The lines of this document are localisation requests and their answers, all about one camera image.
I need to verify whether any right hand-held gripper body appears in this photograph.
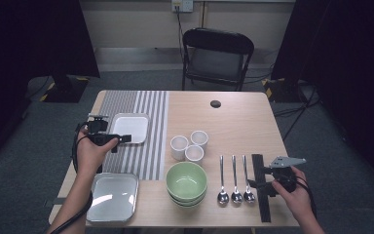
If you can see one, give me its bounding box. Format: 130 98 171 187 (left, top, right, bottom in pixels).
262 156 307 193

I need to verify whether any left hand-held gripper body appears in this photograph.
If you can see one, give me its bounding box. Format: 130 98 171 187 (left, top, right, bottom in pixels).
87 113 122 147

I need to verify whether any white rectangular tray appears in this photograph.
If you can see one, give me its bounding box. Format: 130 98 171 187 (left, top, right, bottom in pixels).
109 112 151 145
86 172 140 224

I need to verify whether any steel spoon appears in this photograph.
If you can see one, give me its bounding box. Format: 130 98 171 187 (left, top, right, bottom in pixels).
242 154 257 205
230 154 243 205
216 154 230 206

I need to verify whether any row of black chopsticks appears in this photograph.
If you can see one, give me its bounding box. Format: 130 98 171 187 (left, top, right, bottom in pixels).
250 153 273 224

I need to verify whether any white ribbed cup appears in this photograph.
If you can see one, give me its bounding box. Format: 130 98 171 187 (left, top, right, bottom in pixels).
184 144 206 167
169 135 190 162
190 130 209 151

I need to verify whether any person's left hand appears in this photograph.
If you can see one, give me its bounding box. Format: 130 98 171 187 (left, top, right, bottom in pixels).
75 128 120 176

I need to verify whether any person's right hand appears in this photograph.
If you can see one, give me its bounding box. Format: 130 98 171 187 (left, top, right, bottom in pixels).
271 166 313 218

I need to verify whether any grey striped placemat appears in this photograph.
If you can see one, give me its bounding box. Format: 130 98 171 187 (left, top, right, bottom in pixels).
96 90 170 181

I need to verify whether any black stand base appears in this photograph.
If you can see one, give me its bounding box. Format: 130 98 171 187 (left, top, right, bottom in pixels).
261 77 310 104
39 72 91 104

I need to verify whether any black curtain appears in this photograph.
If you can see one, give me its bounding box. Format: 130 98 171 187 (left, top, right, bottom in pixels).
270 0 374 196
0 0 101 167

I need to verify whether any black folding chair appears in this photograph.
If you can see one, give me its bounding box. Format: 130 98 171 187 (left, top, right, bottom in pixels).
181 27 255 92

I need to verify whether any black floor cable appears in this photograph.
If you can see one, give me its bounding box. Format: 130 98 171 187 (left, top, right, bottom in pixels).
273 97 321 119
281 85 319 142
243 62 276 86

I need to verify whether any black socket cable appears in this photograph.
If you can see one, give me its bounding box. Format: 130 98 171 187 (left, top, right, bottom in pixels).
174 5 187 66

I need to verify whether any white wall socket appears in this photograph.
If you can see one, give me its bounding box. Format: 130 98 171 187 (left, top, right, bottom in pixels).
170 0 194 14

